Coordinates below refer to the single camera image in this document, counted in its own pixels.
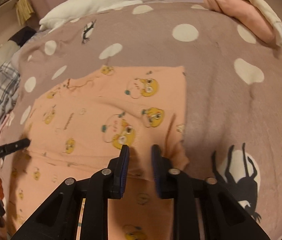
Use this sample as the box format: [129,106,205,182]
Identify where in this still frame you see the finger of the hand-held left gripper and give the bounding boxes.
[5,139,31,153]

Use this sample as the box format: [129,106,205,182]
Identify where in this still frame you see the white folded cloth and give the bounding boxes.
[207,0,282,50]

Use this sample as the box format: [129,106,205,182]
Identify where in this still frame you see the pink folded cloth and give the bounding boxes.
[203,0,275,45]

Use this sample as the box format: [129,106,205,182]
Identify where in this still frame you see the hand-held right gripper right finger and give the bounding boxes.
[151,144,271,240]

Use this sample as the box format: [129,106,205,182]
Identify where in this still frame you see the mauve white-spotted blanket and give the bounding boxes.
[0,0,282,240]

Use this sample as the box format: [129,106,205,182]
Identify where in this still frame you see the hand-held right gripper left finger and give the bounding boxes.
[11,145,131,240]

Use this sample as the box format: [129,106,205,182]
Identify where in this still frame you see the peach cartoon print pants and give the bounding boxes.
[5,65,190,240]

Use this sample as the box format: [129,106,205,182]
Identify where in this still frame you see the dark cloth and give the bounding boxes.
[8,26,36,48]

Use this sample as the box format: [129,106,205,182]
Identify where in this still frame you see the straw tassel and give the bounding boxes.
[16,0,35,25]

